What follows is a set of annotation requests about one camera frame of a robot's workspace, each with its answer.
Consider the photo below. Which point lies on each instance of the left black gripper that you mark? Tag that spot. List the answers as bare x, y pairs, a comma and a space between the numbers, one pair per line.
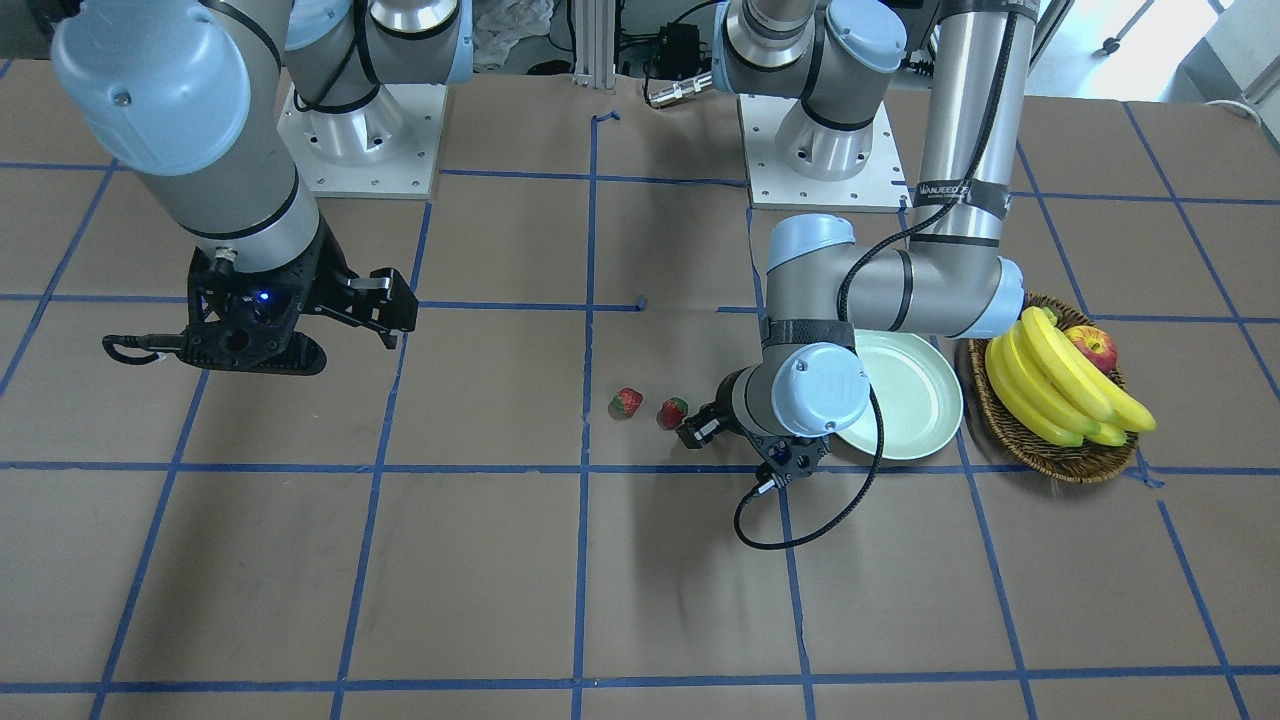
723, 411

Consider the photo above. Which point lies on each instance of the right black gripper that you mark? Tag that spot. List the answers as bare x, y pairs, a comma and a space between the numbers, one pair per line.
322, 277

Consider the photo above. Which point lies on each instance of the red strawberry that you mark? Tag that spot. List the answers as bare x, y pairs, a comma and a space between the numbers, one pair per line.
672, 413
625, 403

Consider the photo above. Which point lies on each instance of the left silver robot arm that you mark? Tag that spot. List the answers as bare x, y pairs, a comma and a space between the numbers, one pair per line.
848, 304

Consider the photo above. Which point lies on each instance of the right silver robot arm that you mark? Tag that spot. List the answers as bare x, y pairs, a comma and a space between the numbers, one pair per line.
238, 116

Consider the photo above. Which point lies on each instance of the pale green plate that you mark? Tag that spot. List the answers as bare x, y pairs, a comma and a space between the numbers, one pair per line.
918, 394

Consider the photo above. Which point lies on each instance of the yellow banana bunch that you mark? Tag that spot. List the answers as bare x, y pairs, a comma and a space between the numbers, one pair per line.
1042, 381

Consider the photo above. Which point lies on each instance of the wicker fruit basket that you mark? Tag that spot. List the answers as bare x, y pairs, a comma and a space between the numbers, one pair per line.
1087, 464

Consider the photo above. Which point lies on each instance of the red apple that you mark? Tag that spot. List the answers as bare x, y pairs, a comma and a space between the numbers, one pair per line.
1095, 345

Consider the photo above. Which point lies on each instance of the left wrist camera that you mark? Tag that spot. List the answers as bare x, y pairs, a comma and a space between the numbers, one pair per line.
699, 429

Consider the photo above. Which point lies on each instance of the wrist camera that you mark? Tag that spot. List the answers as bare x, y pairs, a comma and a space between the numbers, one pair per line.
699, 429
383, 303

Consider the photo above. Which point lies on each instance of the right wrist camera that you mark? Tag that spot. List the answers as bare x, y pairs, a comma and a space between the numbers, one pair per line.
383, 303

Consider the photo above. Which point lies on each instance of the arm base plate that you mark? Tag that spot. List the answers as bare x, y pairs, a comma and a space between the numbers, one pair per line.
796, 164
386, 150

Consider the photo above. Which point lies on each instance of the aluminium frame post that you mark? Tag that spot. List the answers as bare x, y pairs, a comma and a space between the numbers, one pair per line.
594, 40

